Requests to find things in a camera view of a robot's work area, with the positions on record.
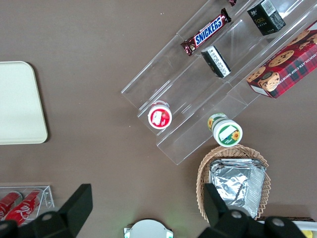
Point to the small black carton box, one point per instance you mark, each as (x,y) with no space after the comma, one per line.
(216,62)
(266,17)

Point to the red lid yogurt cup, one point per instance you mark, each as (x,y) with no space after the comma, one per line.
(160,117)

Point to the light wicker basket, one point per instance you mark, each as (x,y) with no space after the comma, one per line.
(247,152)

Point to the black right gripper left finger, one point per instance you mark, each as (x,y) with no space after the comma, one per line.
(74,208)

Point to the green lid sunflower cup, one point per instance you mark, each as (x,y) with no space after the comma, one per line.
(227,134)

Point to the white snack tray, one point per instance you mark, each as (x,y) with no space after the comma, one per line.
(305,225)

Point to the red tartan cookie box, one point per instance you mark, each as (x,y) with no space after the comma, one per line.
(287,67)

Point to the yellow snack pack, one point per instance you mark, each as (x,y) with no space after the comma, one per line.
(310,234)

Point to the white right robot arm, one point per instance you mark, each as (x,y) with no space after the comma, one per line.
(148,229)

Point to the clear acrylic stepped shelf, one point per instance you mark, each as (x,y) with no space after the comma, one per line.
(188,94)

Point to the stacked aluminium foil containers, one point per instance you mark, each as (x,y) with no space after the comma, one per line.
(237,183)

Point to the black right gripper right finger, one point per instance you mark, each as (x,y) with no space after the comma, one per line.
(215,205)

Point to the beige rectangular tray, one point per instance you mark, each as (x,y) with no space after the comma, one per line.
(19,104)

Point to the red cola bottle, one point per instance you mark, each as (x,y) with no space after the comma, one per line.
(23,207)
(8,202)

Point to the clear acrylic bottle rack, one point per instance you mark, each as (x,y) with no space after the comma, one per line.
(48,196)

